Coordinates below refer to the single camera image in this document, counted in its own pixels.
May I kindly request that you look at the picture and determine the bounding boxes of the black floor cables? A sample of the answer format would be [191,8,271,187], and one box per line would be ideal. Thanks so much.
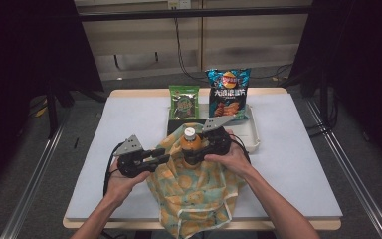
[306,96,339,138]

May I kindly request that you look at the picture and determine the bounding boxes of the wooden table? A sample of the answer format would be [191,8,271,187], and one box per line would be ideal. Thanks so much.
[62,87,342,232]

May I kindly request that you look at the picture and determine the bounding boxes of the white table mat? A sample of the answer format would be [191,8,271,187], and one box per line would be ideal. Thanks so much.
[64,93,343,222]

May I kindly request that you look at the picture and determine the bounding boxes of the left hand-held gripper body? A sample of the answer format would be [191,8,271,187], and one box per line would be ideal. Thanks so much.
[112,133,157,179]

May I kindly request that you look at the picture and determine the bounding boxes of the wall outlet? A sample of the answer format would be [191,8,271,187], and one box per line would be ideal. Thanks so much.
[167,0,192,10]

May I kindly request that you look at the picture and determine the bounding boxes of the black horizontal bar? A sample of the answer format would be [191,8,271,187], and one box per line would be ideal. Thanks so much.
[78,5,314,23]

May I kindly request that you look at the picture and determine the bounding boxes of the black hanging cable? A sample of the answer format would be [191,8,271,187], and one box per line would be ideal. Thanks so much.
[173,17,294,88]

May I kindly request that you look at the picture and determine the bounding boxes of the blue chips bag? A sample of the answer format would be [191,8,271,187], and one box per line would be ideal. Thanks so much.
[204,68,253,121]

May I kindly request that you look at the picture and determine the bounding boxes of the white plastic tray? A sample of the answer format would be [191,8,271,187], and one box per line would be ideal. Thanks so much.
[165,103,261,154]

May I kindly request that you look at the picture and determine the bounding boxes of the right hand-held gripper cable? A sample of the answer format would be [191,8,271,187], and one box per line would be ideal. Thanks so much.
[230,137,252,163]

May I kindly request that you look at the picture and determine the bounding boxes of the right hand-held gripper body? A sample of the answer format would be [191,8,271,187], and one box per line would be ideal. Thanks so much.
[201,115,237,157]

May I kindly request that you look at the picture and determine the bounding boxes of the person's left hand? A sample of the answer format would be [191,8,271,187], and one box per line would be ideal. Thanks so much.
[104,158,152,203]

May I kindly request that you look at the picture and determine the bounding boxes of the black curtain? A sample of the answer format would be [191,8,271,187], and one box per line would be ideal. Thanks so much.
[0,0,104,200]
[286,0,382,173]

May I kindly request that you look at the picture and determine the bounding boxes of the metal floor rail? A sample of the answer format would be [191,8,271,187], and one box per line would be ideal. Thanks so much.
[0,109,73,239]
[304,98,382,239]

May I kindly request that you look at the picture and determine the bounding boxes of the black stand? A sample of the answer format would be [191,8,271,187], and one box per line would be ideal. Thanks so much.
[44,79,108,138]

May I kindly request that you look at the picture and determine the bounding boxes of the person's right hand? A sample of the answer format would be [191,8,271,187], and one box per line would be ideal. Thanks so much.
[204,129,257,180]

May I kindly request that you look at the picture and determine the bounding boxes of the orange print fabric bag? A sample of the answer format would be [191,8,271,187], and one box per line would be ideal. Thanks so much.
[145,122,247,239]

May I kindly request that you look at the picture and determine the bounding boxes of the orange drink bottle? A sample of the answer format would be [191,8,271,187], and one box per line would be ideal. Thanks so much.
[179,126,203,170]

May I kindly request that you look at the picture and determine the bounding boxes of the green snack packet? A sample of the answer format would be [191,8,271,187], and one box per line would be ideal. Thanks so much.
[168,85,201,120]

